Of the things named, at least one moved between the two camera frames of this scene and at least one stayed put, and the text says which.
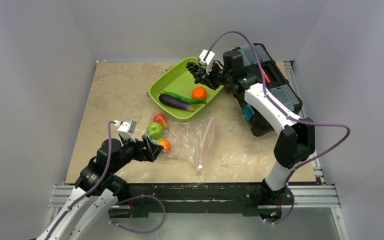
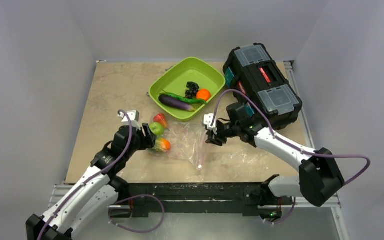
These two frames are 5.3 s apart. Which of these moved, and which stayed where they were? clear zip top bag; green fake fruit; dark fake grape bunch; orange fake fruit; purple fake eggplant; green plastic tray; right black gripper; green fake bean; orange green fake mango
Moved: right black gripper; dark fake grape bunch; orange fake fruit
Stayed: green fake bean; orange green fake mango; green fake fruit; green plastic tray; clear zip top bag; purple fake eggplant
